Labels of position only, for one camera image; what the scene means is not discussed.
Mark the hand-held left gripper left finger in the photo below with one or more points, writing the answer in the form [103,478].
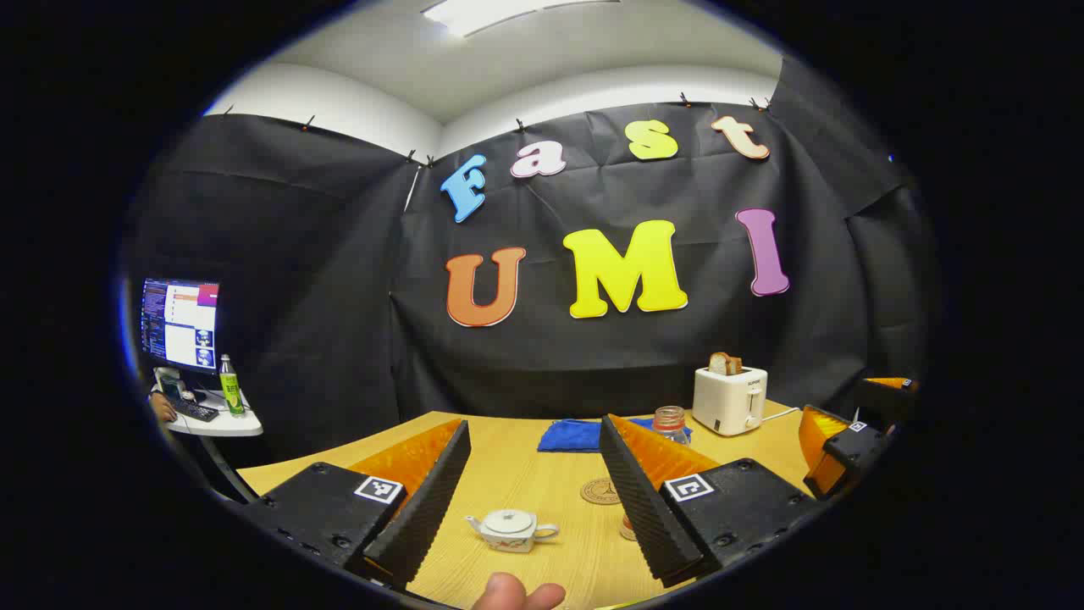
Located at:
[428,500]

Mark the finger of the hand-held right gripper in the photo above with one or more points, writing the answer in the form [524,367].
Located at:
[889,402]
[851,457]

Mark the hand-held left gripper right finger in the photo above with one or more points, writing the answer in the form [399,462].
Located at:
[648,500]

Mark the round wooden coaster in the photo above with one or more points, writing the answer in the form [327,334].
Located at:
[599,491]

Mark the clear plastic water bottle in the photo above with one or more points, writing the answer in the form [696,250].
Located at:
[669,424]

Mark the white ceramic teacup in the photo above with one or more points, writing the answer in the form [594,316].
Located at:
[510,542]

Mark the green drink bottle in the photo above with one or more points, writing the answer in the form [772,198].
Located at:
[231,394]

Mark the blue cloth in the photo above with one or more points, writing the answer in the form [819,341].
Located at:
[572,436]

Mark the white toaster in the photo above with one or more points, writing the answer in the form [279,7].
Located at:
[728,402]

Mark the bread slice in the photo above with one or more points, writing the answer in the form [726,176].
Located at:
[726,364]

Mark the white side table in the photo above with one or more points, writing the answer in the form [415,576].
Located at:
[229,424]

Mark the black backdrop cloth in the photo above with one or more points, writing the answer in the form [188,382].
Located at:
[339,296]

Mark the black keyboard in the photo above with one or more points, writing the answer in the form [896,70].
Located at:
[195,411]

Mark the computer monitor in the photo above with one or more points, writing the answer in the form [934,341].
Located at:
[179,326]

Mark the ceiling light panel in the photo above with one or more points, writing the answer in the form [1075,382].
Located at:
[483,13]

